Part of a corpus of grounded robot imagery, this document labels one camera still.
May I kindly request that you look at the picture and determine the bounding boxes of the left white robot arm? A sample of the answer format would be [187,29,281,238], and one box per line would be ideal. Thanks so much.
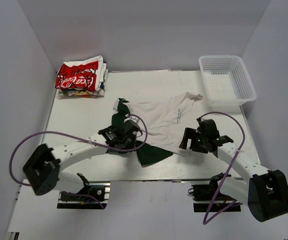
[22,120,141,200]

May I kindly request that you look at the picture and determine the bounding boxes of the white plastic mesh basket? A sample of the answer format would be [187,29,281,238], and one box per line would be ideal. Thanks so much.
[198,55,257,108]

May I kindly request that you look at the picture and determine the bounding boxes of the red white folded t-shirt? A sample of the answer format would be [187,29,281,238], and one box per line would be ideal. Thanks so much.
[55,55,105,91]

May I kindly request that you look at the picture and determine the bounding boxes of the white green raglan t-shirt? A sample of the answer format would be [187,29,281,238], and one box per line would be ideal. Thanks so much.
[111,92,203,167]

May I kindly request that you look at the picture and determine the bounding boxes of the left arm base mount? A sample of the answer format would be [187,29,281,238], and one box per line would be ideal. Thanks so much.
[57,182,111,210]

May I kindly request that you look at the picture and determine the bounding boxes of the cartoon print folded t-shirt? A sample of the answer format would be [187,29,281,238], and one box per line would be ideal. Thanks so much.
[57,89,105,98]

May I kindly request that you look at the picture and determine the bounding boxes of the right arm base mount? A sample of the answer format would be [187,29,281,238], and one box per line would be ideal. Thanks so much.
[187,173,235,213]

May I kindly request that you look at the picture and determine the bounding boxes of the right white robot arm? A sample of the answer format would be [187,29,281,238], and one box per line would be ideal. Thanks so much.
[179,119,288,222]

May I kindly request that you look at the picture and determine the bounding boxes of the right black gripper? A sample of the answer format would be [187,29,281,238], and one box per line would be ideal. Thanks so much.
[179,127,209,154]

